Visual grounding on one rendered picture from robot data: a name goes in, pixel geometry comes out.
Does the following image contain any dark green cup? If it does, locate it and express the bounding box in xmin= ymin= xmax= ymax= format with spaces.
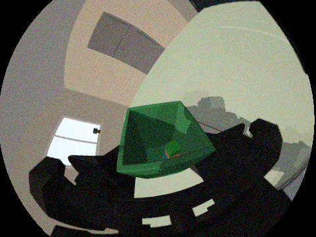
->
xmin=117 ymin=101 xmax=216 ymax=179

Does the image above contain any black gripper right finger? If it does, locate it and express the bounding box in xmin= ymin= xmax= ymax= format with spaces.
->
xmin=194 ymin=123 xmax=245 ymax=182

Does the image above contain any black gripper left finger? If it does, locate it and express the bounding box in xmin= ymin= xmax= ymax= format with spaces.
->
xmin=68 ymin=145 xmax=136 ymax=198

